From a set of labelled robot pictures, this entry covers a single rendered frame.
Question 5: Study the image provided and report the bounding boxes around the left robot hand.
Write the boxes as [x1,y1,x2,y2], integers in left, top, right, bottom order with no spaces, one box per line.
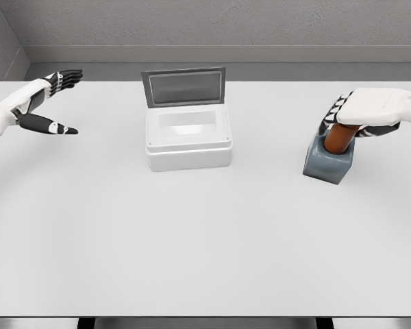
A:
[0,69,84,136]

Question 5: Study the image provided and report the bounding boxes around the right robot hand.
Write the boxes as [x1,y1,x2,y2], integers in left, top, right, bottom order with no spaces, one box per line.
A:
[316,87,411,140]

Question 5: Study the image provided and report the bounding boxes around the brown cylinder stamp handle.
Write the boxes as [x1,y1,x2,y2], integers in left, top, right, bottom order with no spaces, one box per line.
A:
[323,123,361,156]

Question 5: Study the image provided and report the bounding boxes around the grey-blue square stamp base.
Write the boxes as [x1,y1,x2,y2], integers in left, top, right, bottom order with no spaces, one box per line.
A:
[302,131,356,186]

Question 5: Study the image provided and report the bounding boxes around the grey hinged box lid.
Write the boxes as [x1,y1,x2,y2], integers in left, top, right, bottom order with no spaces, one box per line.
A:
[140,66,227,110]

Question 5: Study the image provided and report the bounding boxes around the white open box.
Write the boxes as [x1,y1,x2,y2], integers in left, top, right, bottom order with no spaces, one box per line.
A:
[145,102,234,173]

